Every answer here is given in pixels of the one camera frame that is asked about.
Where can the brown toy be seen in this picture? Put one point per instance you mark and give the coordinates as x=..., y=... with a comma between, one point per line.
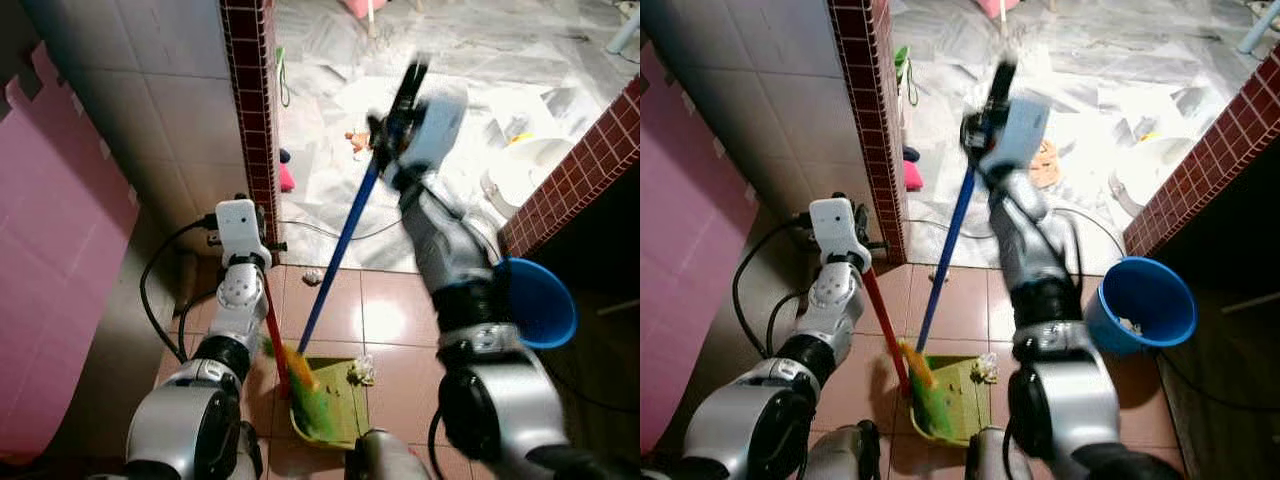
x=357, y=140
x=1045, y=163

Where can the silver right robot leg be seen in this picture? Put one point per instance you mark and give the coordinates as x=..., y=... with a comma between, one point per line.
x=985, y=455
x=385, y=455

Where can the blue plastic bucket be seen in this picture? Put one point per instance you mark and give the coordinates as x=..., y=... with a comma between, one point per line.
x=1150, y=295
x=540, y=300

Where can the pink plastic object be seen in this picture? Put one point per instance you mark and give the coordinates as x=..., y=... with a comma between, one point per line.
x=995, y=7
x=362, y=7

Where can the crumpled white paper scrap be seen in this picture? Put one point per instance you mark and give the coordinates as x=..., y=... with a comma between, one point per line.
x=361, y=371
x=985, y=370

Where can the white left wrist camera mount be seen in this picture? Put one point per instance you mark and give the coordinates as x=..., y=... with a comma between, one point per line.
x=835, y=228
x=240, y=228

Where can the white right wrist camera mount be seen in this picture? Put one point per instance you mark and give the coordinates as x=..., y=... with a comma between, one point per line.
x=1022, y=130
x=438, y=125

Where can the white pipe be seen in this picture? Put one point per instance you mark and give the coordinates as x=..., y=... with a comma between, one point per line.
x=622, y=32
x=1260, y=25

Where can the silver robot leg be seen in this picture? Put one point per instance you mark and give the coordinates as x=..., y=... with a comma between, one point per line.
x=985, y=455
x=835, y=455
x=385, y=455
x=250, y=455

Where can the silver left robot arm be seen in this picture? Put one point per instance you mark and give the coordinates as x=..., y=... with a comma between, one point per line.
x=800, y=340
x=215, y=400

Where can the silver left robot leg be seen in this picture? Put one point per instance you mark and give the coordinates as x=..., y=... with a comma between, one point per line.
x=250, y=455
x=835, y=455

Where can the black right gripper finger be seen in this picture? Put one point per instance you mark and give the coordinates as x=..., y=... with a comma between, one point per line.
x=1003, y=88
x=413, y=88

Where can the white basin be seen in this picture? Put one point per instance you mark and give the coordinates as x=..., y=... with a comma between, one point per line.
x=535, y=165
x=1150, y=165

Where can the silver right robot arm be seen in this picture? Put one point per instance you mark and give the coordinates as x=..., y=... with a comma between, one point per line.
x=1035, y=260
x=455, y=260

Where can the pink foam mat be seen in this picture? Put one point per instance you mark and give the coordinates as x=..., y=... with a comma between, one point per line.
x=50, y=260
x=685, y=260

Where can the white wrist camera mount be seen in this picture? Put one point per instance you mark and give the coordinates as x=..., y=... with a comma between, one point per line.
x=835, y=228
x=438, y=125
x=1022, y=130
x=240, y=228

